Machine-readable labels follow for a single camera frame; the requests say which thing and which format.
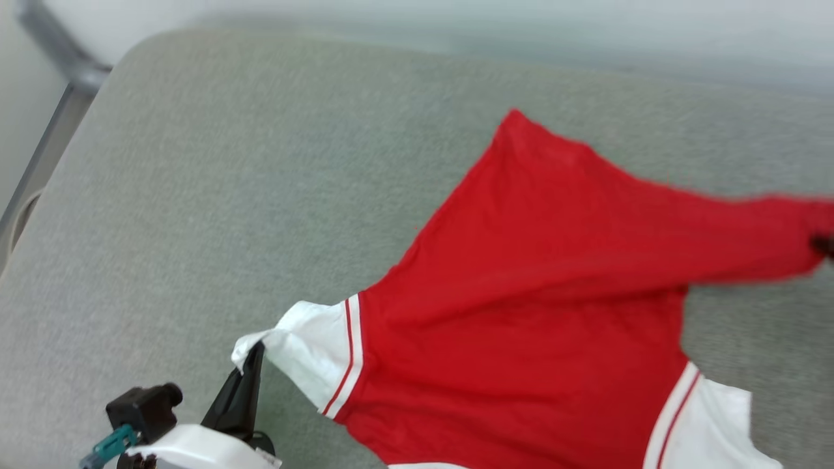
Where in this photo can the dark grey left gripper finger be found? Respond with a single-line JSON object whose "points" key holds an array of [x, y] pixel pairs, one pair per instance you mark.
{"points": [[225, 404], [253, 391]]}

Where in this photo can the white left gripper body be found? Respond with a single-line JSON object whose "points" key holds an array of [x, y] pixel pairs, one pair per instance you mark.
{"points": [[202, 453]]}

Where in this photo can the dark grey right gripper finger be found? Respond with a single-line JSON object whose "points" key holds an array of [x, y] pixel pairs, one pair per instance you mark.
{"points": [[823, 245]]}

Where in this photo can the red and white shirt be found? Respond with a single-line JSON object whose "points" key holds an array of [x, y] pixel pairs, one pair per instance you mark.
{"points": [[521, 293]]}

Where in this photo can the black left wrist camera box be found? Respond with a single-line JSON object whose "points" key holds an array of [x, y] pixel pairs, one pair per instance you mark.
{"points": [[143, 410]]}

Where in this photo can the grey metal frame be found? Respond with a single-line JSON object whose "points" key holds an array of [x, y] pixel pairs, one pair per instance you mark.
{"points": [[65, 55]]}

